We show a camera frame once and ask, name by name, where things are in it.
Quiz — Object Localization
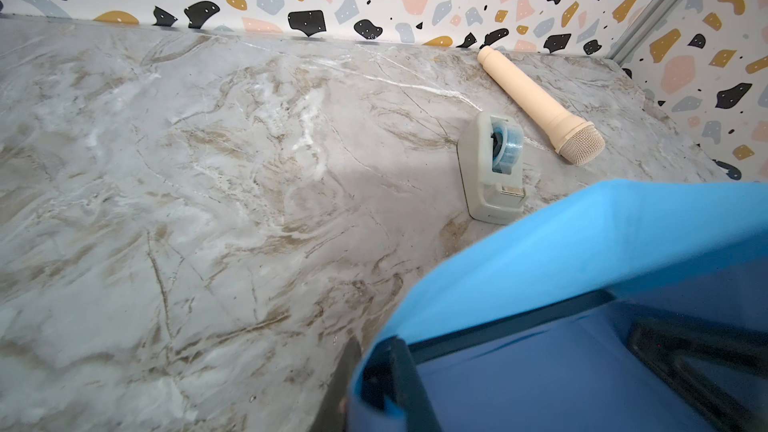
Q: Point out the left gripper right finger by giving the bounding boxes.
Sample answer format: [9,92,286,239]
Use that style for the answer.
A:
[389,337,442,432]

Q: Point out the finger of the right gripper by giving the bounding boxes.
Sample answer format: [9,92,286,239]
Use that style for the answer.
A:
[627,317,767,431]

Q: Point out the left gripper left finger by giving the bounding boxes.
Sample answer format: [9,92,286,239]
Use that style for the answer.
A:
[308,337,362,432]

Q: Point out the dark navy gift box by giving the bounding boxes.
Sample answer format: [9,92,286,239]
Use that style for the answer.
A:
[409,290,616,365]

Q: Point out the blue wrapping paper sheet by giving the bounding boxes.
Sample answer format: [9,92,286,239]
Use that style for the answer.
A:
[346,180,767,431]

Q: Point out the white tape dispenser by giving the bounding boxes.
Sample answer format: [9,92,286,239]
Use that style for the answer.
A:
[457,112,527,225]

